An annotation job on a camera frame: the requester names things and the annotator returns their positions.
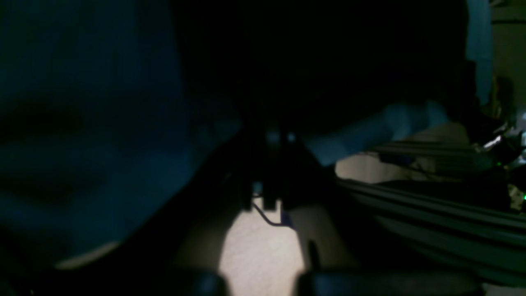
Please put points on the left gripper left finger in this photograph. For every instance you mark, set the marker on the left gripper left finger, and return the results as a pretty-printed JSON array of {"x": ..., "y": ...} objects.
[{"x": 151, "y": 261}]

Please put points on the blue table cloth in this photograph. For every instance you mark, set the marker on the blue table cloth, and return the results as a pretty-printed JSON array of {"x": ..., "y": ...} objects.
[{"x": 97, "y": 128}]

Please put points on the dark grey T-shirt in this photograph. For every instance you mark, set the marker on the dark grey T-shirt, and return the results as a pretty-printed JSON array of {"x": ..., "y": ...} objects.
[{"x": 317, "y": 65}]

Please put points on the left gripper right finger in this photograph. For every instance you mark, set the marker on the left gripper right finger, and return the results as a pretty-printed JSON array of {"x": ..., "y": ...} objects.
[{"x": 333, "y": 268}]

